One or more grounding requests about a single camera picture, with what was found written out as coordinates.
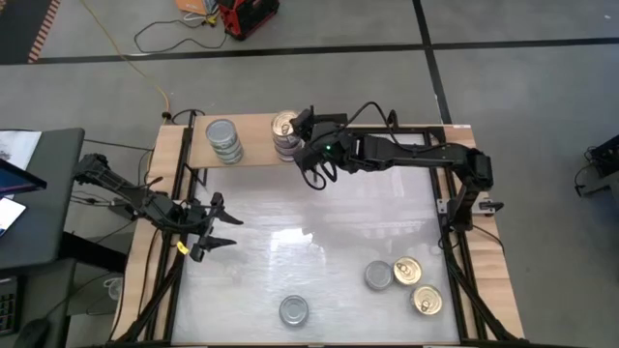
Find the black floor tape strip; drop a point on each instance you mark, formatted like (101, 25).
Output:
(430, 72)
(290, 49)

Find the white paper sheet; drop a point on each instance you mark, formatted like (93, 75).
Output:
(19, 142)

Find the dark grey desk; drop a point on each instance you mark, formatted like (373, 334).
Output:
(53, 193)

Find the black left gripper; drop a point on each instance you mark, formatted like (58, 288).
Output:
(188, 220)

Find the black aluminium table frame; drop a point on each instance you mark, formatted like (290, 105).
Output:
(430, 129)

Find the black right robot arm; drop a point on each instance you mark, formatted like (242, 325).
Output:
(416, 152)

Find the clear tape roll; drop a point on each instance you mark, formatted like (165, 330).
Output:
(113, 288)

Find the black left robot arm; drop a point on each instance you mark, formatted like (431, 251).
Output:
(121, 188)

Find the orange flat item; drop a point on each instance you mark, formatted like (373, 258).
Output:
(191, 6)

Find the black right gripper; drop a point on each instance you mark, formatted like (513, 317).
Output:
(333, 140)

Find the black mat striped edge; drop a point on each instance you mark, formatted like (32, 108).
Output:
(19, 29)

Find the black equipment on floor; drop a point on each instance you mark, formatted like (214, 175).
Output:
(602, 164)

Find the light wood side board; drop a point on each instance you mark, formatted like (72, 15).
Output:
(493, 290)
(159, 154)

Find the wooden shelf black frame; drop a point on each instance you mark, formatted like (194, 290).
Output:
(256, 145)

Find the red black equipment box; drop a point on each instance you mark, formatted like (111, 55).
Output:
(246, 17)

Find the dark laptop screen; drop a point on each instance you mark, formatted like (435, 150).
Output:
(19, 179)

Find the black keyboard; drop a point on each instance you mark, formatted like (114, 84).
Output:
(7, 309)

